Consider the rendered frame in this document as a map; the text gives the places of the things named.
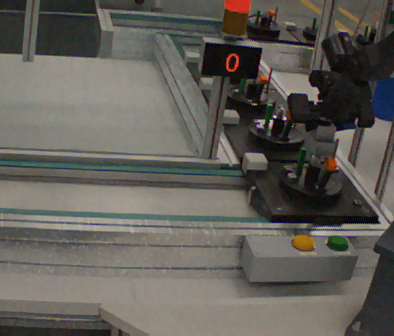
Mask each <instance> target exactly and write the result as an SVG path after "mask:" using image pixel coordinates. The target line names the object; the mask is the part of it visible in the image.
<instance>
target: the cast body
mask: <svg viewBox="0 0 394 336"><path fill-rule="evenodd" d="M335 134H336V126H334V125H333V123H332V120H328V119H325V117H320V119H318V128H315V129H313V130H311V131H309V132H307V133H306V136H305V144H306V145H307V146H308V148H309V149H310V150H311V151H312V153H313V154H314V155H322V156H333V155H334V149H335V146H336V143H335V142H334V137H335Z"/></svg>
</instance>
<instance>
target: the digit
mask: <svg viewBox="0 0 394 336"><path fill-rule="evenodd" d="M245 51H246V49H245V48H237V47H223V52H222V57H221V61H220V70H219V74H227V75H237V76H241V72H242V67H243V63H244V55H245Z"/></svg>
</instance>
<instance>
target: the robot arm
mask: <svg viewBox="0 0 394 336"><path fill-rule="evenodd" d="M321 47H322V52H323V53H324V55H325V59H326V61H327V62H328V66H329V68H330V70H331V71H326V70H313V71H311V74H309V79H308V81H309V83H310V85H311V87H314V88H318V91H319V93H318V95H317V99H318V101H321V100H322V102H317V104H314V101H309V100H308V95H307V94H304V93H293V92H291V93H290V94H289V96H288V97H287V104H288V109H289V114H290V121H291V122H292V123H299V124H304V125H305V130H306V132H309V131H311V130H313V129H315V128H318V119H320V117H325V119H328V120H332V123H333V125H334V126H336V131H337V132H340V131H344V130H349V129H353V130H355V128H356V124H355V121H356V119H357V118H358V119H359V122H358V124H357V126H358V127H363V128H372V127H373V125H375V117H374V109H373V106H372V103H371V101H369V100H372V98H373V94H372V92H371V90H370V85H369V81H381V82H382V81H385V80H387V79H388V78H389V76H390V75H391V74H392V73H393V72H394V30H393V32H391V33H390V34H388V35H387V36H386V37H384V39H382V40H381V41H379V42H378V43H375V44H370V45H368V46H366V45H365V46H364V47H361V48H360V49H357V50H356V51H355V50H354V46H353V45H352V43H351V38H350V36H349V34H348V32H339V34H336V35H334V36H330V37H329V38H327V39H323V41H322V42H321ZM339 74H341V75H339Z"/></svg>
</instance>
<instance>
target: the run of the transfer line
mask: <svg viewBox="0 0 394 336"><path fill-rule="evenodd" d="M249 40H251V41H250V42H254V43H258V45H259V46H260V47H262V48H263V50H262V54H261V60H262V61H263V62H264V63H265V65H267V67H268V68H270V65H271V64H273V70H276V71H286V72H299V73H309V72H310V69H311V63H312V59H313V53H314V46H309V45H301V44H293V43H284V42H272V41H261V40H253V39H249Z"/></svg>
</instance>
